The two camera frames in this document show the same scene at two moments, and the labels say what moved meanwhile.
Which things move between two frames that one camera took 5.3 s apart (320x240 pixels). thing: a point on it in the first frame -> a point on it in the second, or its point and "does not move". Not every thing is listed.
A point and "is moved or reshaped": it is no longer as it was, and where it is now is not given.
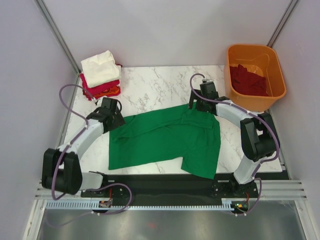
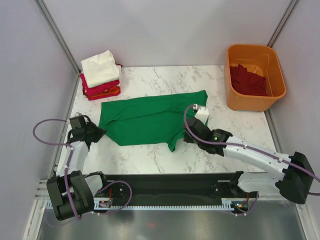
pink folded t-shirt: (91, 92) does not move
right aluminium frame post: (281, 26) does not move
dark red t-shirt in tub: (245, 83) does not move
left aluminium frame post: (59, 34) does not move
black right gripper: (194, 96) -> (187, 139)
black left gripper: (119, 120) -> (100, 132)
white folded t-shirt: (101, 69) does not move
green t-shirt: (179, 132) is moved or reshaped
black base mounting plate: (165, 187) does not move
